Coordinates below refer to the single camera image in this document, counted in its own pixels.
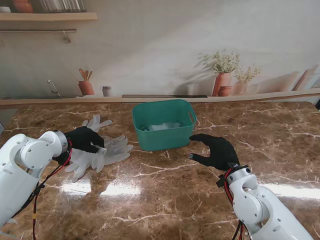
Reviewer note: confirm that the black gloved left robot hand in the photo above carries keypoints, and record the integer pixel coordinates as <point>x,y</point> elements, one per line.
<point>85,138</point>

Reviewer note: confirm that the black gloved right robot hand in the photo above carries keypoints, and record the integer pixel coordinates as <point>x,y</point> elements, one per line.
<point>222,152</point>

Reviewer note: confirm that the teal plastic basket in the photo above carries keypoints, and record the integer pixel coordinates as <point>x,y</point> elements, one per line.
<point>162,142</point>

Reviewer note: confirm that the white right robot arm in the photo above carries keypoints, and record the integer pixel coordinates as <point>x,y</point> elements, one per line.
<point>257,205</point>

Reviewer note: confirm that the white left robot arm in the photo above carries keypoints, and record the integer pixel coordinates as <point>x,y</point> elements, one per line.
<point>25,160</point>

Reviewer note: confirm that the wooden counter ledge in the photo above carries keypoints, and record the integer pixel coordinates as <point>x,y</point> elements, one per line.
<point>75,100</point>

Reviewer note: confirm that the terracotta utensil pot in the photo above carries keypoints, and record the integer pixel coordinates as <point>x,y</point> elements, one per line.
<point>86,87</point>

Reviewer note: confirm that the leaning wooden cutting boards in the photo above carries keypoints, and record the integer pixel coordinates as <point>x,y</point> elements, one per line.
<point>303,80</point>

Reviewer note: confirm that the red-brown pot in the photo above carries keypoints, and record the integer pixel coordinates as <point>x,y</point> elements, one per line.
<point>23,6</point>

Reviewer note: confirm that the white bowl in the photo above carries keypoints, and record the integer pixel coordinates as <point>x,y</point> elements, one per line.
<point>4,10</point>

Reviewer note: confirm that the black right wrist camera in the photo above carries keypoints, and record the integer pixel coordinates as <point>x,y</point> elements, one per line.
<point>221,181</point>

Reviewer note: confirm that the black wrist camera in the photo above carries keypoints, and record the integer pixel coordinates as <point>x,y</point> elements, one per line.
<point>62,158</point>
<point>221,181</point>

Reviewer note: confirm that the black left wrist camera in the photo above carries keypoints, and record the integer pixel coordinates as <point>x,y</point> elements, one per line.
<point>62,158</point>

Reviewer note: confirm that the metal wall rail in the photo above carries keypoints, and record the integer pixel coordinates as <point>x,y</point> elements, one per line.
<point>37,30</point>

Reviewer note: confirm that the wooden wall shelf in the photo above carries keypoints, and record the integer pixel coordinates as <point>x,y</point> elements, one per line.
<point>50,16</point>

